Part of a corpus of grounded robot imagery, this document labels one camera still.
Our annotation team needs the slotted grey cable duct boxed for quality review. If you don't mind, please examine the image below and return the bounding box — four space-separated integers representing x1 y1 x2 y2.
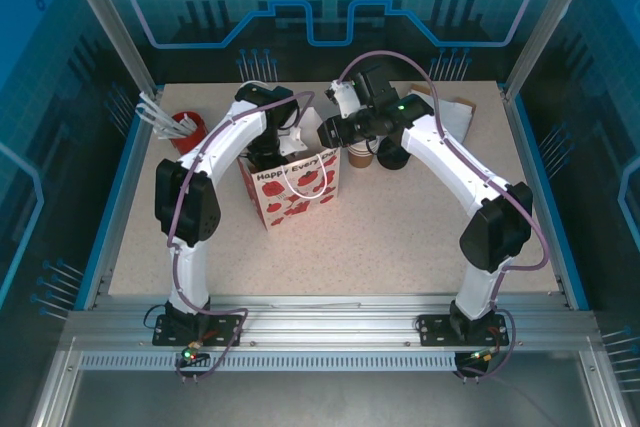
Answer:
78 350 460 374

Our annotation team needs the red flower print paper bag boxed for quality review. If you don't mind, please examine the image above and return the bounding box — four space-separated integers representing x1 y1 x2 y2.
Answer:
237 79 342 234

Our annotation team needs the white paper napkin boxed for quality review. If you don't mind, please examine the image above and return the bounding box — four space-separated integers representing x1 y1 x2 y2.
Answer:
407 88 472 144

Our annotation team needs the blue aluminium side rail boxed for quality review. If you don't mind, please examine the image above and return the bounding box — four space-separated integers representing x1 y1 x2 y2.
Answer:
73 85 166 312
499 81 591 311

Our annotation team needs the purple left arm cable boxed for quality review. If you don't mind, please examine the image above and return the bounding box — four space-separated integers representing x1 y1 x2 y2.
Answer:
166 90 317 386

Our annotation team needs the brown paper cup stack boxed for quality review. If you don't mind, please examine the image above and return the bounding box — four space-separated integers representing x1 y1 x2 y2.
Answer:
348 143 377 169

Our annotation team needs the aluminium frame post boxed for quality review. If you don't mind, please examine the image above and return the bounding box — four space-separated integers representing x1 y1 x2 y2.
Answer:
55 0 164 98
502 0 589 101

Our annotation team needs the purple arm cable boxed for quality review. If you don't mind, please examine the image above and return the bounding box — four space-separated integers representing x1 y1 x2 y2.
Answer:
166 90 317 386
337 50 551 353

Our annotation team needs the aluminium front rail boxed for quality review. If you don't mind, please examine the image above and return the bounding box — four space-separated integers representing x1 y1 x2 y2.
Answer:
64 293 604 351

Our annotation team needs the black cup lid stack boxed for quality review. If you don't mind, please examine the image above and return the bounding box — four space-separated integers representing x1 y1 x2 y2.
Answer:
377 139 412 171

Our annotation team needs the red straw holder cup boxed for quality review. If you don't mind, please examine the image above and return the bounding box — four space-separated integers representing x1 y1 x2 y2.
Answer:
170 110 209 153

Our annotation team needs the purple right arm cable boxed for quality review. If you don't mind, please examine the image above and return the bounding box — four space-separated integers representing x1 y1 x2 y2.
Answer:
337 50 551 353

